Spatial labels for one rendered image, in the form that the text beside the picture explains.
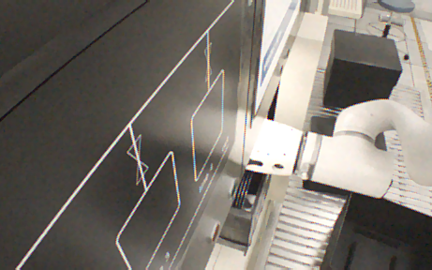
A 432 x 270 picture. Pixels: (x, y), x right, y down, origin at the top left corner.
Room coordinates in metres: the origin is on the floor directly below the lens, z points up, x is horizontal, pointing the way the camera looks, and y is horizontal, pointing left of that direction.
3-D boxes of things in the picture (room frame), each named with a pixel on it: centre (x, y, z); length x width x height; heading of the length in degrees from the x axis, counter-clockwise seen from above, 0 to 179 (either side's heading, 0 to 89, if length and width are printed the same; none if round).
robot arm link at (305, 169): (0.39, -0.17, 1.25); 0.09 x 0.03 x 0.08; 159
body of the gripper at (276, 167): (0.41, -0.11, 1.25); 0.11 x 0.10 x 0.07; 69
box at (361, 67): (1.23, -0.66, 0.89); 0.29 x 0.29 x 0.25; 74
